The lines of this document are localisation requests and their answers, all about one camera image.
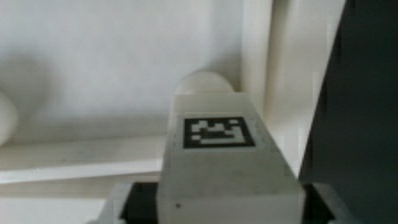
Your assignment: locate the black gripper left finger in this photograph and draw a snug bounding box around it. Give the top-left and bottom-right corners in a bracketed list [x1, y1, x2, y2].
[87, 181, 161, 224]

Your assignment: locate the white L-shaped obstacle wall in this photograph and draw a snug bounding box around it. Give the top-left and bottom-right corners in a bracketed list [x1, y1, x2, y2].
[0, 0, 348, 224]

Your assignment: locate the white square tabletop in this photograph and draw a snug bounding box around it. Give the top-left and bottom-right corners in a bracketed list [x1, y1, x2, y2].
[0, 0, 273, 184]

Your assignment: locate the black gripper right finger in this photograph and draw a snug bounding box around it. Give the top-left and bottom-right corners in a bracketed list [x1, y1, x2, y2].
[300, 183, 355, 224]

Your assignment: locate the white table leg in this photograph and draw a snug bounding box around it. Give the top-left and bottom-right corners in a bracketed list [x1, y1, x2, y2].
[0, 92, 19, 146]
[156, 71, 305, 224]

